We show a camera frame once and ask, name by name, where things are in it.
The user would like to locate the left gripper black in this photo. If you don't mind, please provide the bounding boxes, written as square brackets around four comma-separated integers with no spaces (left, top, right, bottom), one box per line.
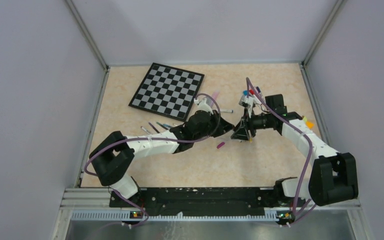
[193,109,234,142]

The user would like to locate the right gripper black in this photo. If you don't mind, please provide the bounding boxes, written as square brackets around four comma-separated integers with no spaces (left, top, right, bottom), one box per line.
[231,107,273,141]

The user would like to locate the white marker blue cap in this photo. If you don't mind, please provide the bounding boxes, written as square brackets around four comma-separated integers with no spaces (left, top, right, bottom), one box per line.
[220,109,234,114]

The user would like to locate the green gel pen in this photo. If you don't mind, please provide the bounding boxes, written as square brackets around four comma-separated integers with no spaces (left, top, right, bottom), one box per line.
[156,122,169,130]

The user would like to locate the purple gel pen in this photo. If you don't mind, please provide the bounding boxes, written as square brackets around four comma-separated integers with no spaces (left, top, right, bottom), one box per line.
[148,122,160,133]

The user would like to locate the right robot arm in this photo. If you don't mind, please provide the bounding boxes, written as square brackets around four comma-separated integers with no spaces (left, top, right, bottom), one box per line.
[231,94,359,206]

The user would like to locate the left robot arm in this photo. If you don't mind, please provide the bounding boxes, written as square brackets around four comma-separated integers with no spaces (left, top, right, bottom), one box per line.
[88,110,235,207]

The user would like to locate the lilac highlighter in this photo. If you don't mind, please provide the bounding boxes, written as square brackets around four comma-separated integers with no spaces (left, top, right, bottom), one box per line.
[211,90,220,104]

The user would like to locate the black grey chessboard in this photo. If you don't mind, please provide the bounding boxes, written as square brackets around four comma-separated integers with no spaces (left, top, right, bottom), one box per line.
[128,62,205,122]

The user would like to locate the yellow orange block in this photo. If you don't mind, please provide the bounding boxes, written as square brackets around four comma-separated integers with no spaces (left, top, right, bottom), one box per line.
[302,116,315,129]

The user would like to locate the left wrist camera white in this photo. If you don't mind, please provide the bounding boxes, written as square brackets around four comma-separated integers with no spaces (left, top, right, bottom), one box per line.
[193,97,213,115]

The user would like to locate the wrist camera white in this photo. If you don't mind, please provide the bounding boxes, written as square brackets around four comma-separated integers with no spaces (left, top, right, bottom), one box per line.
[238,95,254,108]
[193,97,213,115]

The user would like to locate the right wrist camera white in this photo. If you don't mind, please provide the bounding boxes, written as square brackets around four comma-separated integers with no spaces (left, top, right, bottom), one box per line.
[238,95,254,108]

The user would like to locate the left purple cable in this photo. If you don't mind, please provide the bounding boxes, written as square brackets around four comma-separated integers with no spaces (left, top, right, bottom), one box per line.
[83,93,222,229]

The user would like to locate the purple cable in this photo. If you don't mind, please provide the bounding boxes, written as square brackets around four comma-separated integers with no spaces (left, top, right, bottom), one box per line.
[83,93,222,229]
[245,77,314,220]

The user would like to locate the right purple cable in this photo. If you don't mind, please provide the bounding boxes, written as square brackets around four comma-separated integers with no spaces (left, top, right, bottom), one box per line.
[245,77,314,220]

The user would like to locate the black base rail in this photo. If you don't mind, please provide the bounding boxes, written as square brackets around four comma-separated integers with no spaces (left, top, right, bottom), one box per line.
[109,187,309,220]

